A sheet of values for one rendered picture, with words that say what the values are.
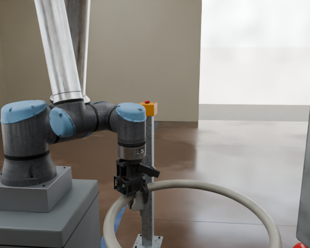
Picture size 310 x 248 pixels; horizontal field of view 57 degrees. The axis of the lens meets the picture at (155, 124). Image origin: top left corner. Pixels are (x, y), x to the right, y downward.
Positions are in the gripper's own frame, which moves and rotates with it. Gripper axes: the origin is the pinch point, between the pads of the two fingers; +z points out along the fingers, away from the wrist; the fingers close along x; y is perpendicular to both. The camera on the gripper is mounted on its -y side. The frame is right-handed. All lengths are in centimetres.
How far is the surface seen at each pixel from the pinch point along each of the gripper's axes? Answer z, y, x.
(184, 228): 93, -106, -63
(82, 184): 1.6, 3.3, -30.8
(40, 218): -0.3, 27.1, -17.0
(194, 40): -63, -484, -358
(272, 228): -7.1, -13.1, 41.3
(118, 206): -7.2, 11.0, 4.1
